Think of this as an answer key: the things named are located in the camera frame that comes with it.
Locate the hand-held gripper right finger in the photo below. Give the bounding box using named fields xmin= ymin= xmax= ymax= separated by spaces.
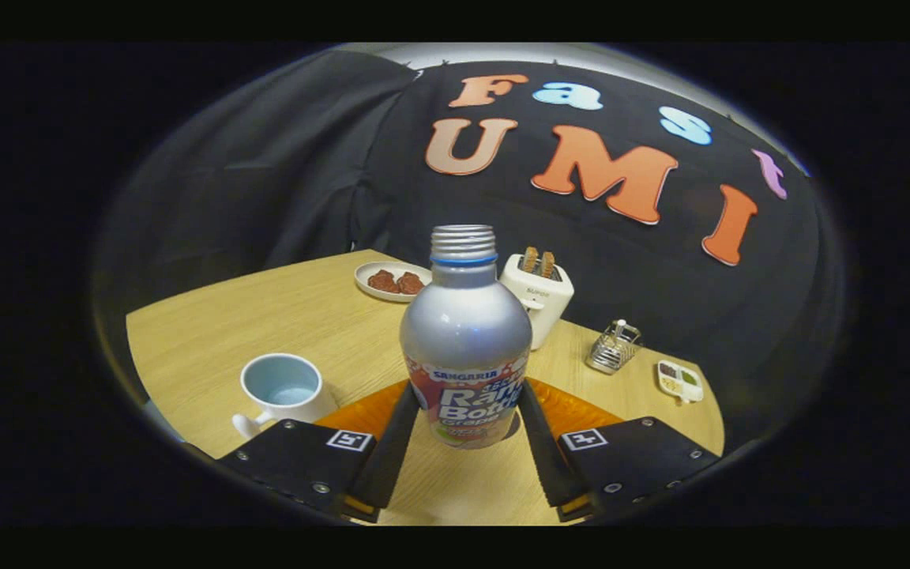
xmin=517 ymin=378 xmax=724 ymax=524

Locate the silver juice bottle red label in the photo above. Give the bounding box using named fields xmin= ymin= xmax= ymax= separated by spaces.
xmin=398 ymin=224 xmax=533 ymax=450

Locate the white toaster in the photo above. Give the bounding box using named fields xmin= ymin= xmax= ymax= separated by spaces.
xmin=498 ymin=253 xmax=575 ymax=351

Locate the white round plate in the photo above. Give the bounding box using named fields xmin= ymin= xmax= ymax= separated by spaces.
xmin=354 ymin=262 xmax=433 ymax=303

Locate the wooden table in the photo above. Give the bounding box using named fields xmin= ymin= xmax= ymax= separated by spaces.
xmin=126 ymin=249 xmax=726 ymax=526

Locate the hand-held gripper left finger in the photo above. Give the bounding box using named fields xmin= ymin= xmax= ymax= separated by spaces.
xmin=186 ymin=379 xmax=423 ymax=524

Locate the metal wire basket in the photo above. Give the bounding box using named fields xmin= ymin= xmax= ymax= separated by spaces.
xmin=585 ymin=319 xmax=643 ymax=375

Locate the white divided condiment dish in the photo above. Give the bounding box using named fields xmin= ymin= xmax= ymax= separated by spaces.
xmin=656 ymin=360 xmax=705 ymax=405

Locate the white cup blue inside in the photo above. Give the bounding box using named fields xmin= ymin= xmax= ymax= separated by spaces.
xmin=231 ymin=352 xmax=339 ymax=440

